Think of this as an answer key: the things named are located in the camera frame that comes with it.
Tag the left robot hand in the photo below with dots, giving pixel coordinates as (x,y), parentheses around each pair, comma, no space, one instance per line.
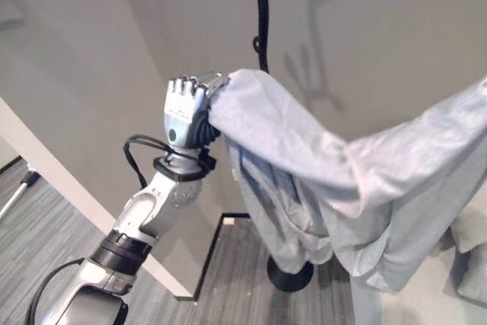
(183,112)

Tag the light grey garment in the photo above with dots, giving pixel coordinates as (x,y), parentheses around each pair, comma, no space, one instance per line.
(342,188)

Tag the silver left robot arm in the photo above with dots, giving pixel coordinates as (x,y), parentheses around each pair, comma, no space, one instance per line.
(144,218)

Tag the black coat rack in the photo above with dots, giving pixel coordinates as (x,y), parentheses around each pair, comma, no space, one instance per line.
(263,9)

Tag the grey sofa cushion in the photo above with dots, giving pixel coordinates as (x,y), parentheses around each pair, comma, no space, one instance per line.
(470,273)

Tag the white table leg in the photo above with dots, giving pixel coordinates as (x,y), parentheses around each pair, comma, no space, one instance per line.
(76,184)

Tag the white stick with black tip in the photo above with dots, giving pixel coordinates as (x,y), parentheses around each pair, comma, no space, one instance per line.
(17,192)

